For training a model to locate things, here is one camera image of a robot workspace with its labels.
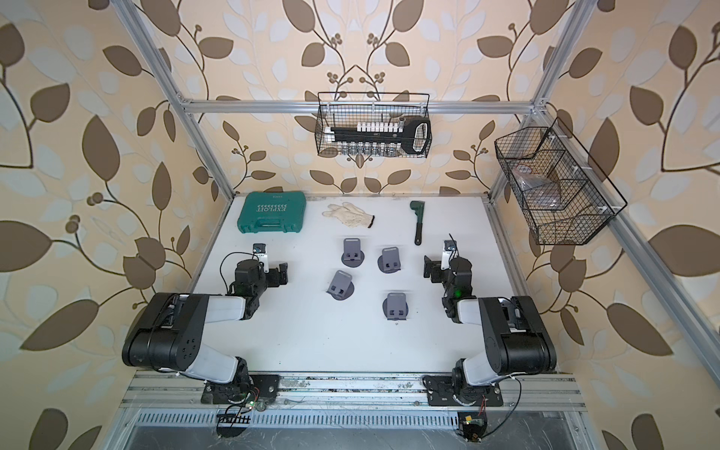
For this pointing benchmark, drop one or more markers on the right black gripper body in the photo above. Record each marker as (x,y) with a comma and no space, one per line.
(439,276)

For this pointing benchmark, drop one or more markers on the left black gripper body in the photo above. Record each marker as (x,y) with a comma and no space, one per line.
(271,279)

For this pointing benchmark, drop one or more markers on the grey phone stand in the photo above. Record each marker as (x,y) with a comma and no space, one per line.
(352,255)
(389,261)
(341,286)
(395,307)

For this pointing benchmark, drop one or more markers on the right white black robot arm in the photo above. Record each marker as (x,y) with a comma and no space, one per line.
(515,340)

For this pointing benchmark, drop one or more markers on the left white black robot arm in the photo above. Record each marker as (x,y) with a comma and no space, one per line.
(168,335)

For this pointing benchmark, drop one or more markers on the green plastic tool case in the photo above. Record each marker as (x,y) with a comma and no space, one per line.
(272,212)

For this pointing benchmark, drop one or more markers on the plastic bag in basket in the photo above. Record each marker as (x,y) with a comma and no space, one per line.
(539,192)

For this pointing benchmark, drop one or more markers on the socket bit set holder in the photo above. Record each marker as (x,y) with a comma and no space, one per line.
(409,135)

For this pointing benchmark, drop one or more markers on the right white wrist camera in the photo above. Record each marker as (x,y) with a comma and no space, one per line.
(449,253)

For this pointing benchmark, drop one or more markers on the green black handled tool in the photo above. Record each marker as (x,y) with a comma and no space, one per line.
(418,207)

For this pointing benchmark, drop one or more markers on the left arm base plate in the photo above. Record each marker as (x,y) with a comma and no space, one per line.
(259,389)

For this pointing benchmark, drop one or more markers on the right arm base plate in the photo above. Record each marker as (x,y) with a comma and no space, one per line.
(441,392)

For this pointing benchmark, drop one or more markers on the right black wire basket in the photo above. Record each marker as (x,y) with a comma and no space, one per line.
(563,193)

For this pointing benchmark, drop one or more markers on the black wire basket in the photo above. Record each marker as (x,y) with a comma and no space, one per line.
(563,193)
(348,108)

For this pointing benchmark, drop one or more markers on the back black wire basket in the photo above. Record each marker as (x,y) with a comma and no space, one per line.
(348,108)

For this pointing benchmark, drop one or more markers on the aluminium mounting rail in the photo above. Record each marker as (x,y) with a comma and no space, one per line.
(346,391)

